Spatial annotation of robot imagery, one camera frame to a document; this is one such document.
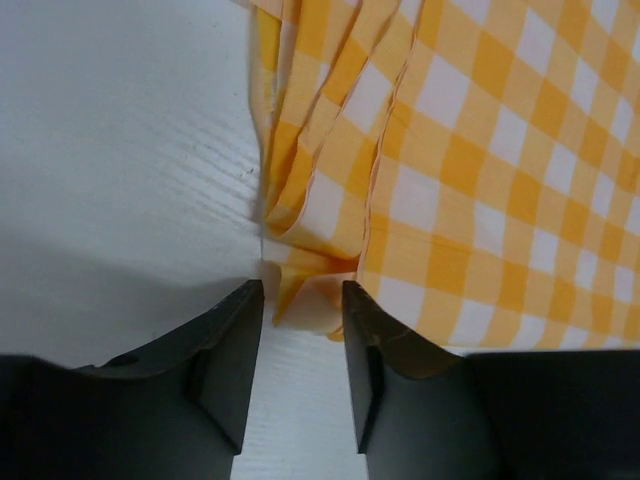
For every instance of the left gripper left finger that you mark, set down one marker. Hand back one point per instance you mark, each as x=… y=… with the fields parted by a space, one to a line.
x=174 y=408

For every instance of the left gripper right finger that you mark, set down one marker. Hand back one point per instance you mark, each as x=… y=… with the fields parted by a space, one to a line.
x=422 y=412

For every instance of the yellow checkered cloth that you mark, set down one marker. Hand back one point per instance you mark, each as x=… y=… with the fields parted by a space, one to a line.
x=474 y=165

